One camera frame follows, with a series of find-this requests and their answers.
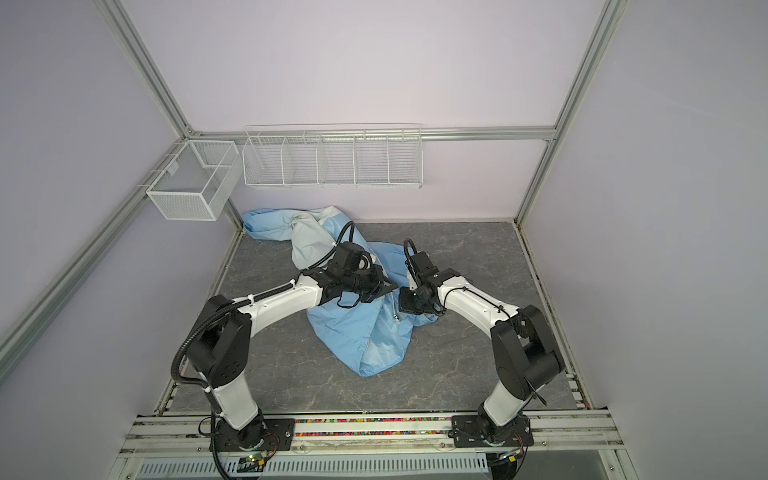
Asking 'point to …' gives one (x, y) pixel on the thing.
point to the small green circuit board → (251, 463)
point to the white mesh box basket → (193, 185)
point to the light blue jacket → (361, 317)
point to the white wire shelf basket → (338, 155)
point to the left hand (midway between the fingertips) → (400, 289)
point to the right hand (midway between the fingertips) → (403, 308)
